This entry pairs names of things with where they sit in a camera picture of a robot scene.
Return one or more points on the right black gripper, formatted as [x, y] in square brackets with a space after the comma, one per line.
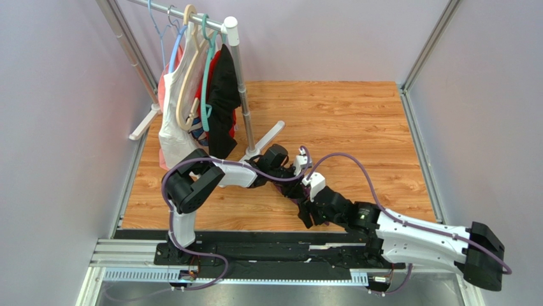
[307, 208]

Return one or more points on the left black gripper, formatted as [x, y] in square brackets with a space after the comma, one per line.
[294, 187]

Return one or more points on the purple cloth napkin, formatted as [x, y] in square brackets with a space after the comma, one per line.
[293, 190]

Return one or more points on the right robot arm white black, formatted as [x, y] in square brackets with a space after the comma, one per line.
[475, 252]

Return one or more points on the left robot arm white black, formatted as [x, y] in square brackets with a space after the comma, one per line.
[187, 186]

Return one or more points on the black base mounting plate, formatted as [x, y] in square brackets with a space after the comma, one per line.
[212, 266]

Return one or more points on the black garment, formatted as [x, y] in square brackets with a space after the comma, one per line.
[224, 99]

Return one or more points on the teal plastic hanger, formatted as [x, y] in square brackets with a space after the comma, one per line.
[210, 53]

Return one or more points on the white tank top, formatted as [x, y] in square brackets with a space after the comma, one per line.
[175, 142]

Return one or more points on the white grey clothes rack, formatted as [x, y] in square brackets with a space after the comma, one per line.
[228, 29]

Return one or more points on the blue plastic hanger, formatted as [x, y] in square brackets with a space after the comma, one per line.
[176, 51]

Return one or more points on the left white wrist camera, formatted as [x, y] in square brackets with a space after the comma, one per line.
[302, 161]

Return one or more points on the slotted cable duct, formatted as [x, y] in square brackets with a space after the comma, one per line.
[177, 276]

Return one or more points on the aluminium frame rail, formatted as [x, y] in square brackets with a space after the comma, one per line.
[133, 253]

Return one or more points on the light blue wire hanger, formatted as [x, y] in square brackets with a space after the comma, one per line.
[159, 32]

